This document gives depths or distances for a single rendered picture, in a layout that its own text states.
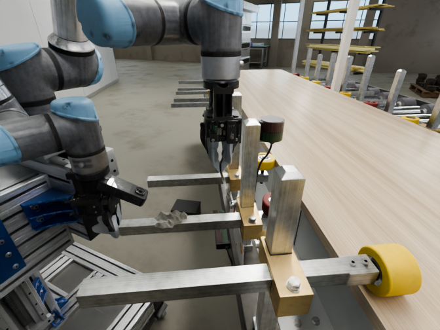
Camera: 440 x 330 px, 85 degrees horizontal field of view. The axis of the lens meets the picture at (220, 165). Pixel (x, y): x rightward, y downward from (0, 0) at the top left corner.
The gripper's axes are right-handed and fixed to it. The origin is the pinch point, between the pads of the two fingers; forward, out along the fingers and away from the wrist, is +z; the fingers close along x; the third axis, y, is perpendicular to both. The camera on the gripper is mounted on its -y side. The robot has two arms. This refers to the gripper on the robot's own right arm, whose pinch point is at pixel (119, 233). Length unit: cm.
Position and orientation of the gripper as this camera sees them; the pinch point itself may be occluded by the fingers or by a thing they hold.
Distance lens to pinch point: 71.4
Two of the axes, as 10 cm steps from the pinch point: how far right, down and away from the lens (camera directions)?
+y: -10.0, 0.5, -0.8
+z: 0.0, 8.8, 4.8
